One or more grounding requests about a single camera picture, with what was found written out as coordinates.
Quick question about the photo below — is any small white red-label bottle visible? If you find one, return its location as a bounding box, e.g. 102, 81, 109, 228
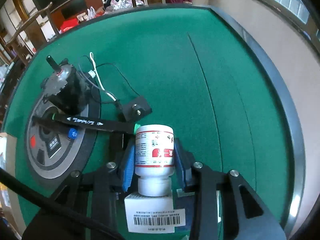
135, 125, 175, 197

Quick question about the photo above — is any white blue medicine box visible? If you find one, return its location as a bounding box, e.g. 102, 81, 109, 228
124, 189, 195, 234

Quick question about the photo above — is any black marker green cap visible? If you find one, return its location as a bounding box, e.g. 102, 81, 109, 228
51, 113, 141, 136

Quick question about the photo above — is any round grey table console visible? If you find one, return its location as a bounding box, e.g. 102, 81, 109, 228
24, 93, 97, 188

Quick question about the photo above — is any black marker blue cap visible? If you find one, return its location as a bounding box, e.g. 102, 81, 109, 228
32, 116, 78, 140

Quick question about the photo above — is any black electric motor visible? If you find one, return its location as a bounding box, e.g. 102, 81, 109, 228
43, 55, 89, 116

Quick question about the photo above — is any cardboard tray box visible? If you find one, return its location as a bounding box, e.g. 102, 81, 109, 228
0, 133, 7, 170

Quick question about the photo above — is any wooden chair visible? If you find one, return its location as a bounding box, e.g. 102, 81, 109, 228
6, 2, 60, 66

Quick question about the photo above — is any black bracket with wires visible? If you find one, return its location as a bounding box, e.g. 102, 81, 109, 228
78, 53, 152, 122

